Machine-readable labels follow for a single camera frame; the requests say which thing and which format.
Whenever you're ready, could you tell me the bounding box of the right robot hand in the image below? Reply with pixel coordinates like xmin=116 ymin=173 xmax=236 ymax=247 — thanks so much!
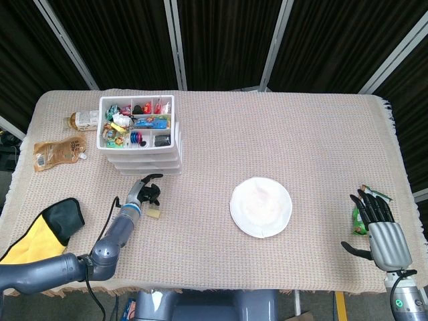
xmin=340 ymin=189 xmax=413 ymax=271

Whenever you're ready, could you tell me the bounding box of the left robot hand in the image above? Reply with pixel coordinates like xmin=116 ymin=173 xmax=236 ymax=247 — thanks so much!
xmin=126 ymin=173 xmax=164 ymax=206

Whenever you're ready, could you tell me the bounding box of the clear plastic drawer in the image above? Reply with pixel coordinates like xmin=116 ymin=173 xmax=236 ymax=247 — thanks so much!
xmin=115 ymin=167 xmax=184 ymax=177
xmin=110 ymin=159 xmax=183 ymax=169
xmin=105 ymin=150 xmax=182 ymax=161

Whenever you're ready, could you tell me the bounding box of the white plastic drawer organizer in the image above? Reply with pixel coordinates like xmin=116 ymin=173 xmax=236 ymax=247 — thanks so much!
xmin=96 ymin=94 xmax=185 ymax=177

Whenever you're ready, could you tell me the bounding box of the blue and pink packet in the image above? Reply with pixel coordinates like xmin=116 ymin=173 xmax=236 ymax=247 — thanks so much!
xmin=122 ymin=297 xmax=138 ymax=321

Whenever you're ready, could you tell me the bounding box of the green snack packet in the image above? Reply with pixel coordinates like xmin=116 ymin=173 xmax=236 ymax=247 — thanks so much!
xmin=350 ymin=183 xmax=393 ymax=237

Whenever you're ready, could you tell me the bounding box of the colourful foil candy packet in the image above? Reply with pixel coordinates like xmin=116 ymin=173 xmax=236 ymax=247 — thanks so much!
xmin=106 ymin=135 xmax=130 ymax=148

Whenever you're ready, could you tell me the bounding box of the blue snack packet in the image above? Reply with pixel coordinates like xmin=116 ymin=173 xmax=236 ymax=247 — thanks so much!
xmin=134 ymin=118 xmax=168 ymax=130

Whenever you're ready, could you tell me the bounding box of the yellow and black cloth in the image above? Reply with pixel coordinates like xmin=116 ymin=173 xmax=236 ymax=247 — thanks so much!
xmin=0 ymin=197 xmax=86 ymax=265

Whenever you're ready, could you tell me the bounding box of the white crumpled wrapper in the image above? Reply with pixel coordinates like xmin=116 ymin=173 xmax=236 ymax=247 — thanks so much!
xmin=112 ymin=113 xmax=134 ymax=127

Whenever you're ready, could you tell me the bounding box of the brown spout pouch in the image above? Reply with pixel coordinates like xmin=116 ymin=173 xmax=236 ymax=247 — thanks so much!
xmin=32 ymin=133 xmax=89 ymax=173

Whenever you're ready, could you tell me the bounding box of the red and white packet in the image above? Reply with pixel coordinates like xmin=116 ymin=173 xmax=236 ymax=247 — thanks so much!
xmin=154 ymin=98 xmax=171 ymax=115

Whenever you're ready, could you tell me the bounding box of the beige woven tablecloth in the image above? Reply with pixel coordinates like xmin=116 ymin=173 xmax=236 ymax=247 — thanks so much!
xmin=0 ymin=87 xmax=428 ymax=299

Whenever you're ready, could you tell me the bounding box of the plastic tea bottle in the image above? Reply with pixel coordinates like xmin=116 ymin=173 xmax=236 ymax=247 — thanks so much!
xmin=62 ymin=110 xmax=101 ymax=132

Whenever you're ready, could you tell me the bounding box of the white paper plate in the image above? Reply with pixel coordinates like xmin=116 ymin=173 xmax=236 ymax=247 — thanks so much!
xmin=229 ymin=177 xmax=294 ymax=239

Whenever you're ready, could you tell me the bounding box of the grey robot torso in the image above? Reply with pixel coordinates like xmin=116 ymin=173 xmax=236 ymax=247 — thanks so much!
xmin=135 ymin=289 xmax=279 ymax=321

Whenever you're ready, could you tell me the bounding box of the grey metal partition post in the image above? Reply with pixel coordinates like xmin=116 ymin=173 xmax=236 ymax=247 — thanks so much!
xmin=33 ymin=0 xmax=100 ymax=90
xmin=163 ymin=0 xmax=188 ymax=91
xmin=0 ymin=115 xmax=27 ymax=140
xmin=357 ymin=15 xmax=428 ymax=95
xmin=259 ymin=0 xmax=295 ymax=92

